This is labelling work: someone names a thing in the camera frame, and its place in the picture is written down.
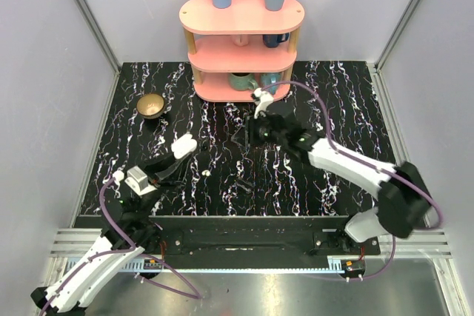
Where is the pink mug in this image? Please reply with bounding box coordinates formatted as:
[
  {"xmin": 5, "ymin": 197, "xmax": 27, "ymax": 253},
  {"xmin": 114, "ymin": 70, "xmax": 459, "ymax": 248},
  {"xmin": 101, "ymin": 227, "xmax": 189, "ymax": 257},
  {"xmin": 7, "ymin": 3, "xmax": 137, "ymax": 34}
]
[{"xmin": 231, "ymin": 34, "xmax": 249, "ymax": 47}]

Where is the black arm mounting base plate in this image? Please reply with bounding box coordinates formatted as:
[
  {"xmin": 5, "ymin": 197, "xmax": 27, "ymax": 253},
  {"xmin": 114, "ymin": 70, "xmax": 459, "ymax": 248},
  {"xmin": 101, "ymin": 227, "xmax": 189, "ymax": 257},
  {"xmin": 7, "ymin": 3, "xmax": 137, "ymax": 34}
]
[{"xmin": 117, "ymin": 215, "xmax": 381, "ymax": 258}]

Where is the green ceramic mug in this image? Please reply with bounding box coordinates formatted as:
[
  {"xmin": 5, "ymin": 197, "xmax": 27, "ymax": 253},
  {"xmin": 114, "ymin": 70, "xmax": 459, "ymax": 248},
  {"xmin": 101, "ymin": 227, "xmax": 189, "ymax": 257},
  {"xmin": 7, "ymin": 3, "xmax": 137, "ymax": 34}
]
[{"xmin": 228, "ymin": 73, "xmax": 258, "ymax": 91}]

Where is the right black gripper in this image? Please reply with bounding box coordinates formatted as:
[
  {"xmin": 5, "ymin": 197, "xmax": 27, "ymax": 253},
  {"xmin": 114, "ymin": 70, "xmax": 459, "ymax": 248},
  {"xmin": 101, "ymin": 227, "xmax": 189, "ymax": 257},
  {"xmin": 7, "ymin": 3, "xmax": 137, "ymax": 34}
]
[{"xmin": 230, "ymin": 110, "xmax": 286, "ymax": 148}]

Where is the gold bowl with dark rim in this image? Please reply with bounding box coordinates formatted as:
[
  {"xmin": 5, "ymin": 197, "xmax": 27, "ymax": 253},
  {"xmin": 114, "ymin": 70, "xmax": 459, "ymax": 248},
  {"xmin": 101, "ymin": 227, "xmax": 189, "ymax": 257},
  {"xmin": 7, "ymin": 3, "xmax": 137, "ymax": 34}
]
[{"xmin": 136, "ymin": 93, "xmax": 165, "ymax": 119}]

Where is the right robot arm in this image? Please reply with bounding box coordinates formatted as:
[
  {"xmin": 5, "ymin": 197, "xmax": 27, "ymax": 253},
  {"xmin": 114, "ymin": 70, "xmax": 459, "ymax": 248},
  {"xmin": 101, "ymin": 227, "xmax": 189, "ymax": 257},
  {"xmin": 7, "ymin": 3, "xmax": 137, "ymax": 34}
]
[{"xmin": 232, "ymin": 102, "xmax": 431, "ymax": 255}]

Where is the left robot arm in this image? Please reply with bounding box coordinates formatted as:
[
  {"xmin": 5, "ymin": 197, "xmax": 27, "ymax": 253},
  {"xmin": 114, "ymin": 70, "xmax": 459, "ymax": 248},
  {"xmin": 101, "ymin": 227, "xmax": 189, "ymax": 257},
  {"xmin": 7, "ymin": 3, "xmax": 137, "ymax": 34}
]
[{"xmin": 31, "ymin": 153, "xmax": 189, "ymax": 315}]

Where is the white earbuds charging case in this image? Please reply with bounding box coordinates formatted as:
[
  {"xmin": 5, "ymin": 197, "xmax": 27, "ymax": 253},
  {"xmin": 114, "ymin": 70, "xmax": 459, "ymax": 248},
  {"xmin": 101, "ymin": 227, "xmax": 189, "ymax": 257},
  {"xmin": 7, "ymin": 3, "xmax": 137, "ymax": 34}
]
[{"xmin": 171, "ymin": 133, "xmax": 197, "ymax": 159}]

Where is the dark blue mug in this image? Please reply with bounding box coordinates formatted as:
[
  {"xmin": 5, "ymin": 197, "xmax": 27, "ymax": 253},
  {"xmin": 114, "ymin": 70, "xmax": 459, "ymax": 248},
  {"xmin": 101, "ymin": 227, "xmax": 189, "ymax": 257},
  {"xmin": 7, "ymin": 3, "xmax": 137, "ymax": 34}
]
[{"xmin": 262, "ymin": 33, "xmax": 290, "ymax": 48}]

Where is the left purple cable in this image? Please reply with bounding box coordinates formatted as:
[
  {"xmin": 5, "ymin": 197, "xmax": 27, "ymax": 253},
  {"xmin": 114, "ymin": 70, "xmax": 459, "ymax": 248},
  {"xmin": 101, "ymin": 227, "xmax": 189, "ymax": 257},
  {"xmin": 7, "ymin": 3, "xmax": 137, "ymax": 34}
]
[{"xmin": 39, "ymin": 177, "xmax": 204, "ymax": 316}]

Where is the pink three-tier wooden shelf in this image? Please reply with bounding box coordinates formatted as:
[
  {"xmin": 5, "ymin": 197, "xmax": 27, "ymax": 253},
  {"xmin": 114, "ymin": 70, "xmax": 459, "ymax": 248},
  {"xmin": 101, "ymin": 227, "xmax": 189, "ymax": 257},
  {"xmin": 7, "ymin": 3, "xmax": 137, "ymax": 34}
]
[{"xmin": 179, "ymin": 0, "xmax": 305, "ymax": 102}]

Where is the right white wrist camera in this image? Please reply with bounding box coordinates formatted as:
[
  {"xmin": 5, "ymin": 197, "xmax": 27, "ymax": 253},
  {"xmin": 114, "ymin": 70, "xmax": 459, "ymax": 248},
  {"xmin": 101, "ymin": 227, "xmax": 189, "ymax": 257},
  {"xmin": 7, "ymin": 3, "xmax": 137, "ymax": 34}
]
[{"xmin": 251, "ymin": 88, "xmax": 274, "ymax": 119}]

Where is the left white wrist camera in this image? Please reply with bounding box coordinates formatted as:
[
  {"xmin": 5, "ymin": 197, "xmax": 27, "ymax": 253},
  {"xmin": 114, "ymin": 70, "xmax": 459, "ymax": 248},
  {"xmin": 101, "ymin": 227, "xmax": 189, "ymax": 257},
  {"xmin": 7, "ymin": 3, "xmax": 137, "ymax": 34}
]
[{"xmin": 112, "ymin": 166, "xmax": 156, "ymax": 196}]

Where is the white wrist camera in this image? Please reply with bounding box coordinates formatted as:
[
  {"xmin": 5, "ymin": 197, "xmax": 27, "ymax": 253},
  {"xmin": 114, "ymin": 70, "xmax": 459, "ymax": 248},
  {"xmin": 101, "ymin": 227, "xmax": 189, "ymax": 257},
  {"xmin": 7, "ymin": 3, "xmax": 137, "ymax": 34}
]
[
  {"xmin": 112, "ymin": 166, "xmax": 156, "ymax": 196},
  {"xmin": 251, "ymin": 88, "xmax": 274, "ymax": 119}
]

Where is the small black clip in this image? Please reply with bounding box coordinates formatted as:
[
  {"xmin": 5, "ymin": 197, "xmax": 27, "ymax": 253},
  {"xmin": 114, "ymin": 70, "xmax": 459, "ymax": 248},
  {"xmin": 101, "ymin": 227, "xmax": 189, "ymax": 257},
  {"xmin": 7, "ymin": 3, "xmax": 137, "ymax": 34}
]
[{"xmin": 236, "ymin": 179, "xmax": 254, "ymax": 195}]

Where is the light blue ceramic mug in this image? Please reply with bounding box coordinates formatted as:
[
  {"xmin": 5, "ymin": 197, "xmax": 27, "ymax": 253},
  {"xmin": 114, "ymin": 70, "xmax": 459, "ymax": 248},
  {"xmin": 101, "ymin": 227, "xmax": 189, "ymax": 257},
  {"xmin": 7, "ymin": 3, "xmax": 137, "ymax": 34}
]
[{"xmin": 260, "ymin": 73, "xmax": 281, "ymax": 95}]

